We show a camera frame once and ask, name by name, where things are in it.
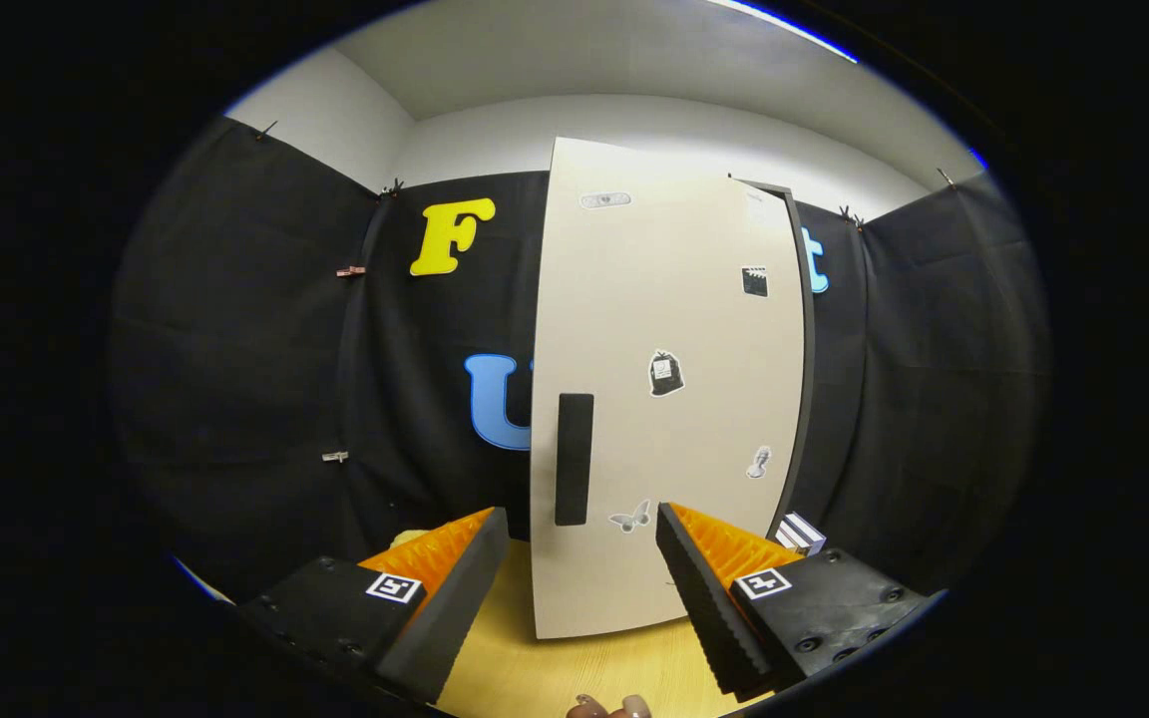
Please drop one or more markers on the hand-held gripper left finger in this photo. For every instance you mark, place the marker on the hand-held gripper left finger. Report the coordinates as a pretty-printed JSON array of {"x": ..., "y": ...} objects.
[{"x": 460, "y": 608}]

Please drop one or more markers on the white box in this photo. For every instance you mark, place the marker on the white box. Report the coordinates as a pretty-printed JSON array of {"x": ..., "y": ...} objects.
[{"x": 802, "y": 534}]

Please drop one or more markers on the grey shoe cabinet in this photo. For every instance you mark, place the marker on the grey shoe cabinet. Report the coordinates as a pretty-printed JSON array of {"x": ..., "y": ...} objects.
[{"x": 809, "y": 339}]

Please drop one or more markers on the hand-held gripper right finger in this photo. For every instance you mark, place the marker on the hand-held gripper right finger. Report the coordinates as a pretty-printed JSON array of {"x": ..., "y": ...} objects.
[{"x": 704, "y": 608}]

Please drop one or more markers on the yellow plush toy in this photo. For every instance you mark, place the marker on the yellow plush toy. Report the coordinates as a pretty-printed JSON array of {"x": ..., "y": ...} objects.
[{"x": 410, "y": 539}]

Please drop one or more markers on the black backdrop cloth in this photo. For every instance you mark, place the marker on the black backdrop cloth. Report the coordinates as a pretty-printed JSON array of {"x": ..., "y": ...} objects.
[{"x": 235, "y": 379}]

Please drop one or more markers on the beige shoe cabinet door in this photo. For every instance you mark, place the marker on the beige shoe cabinet door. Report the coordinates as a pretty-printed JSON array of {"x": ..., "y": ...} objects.
[{"x": 654, "y": 299}]

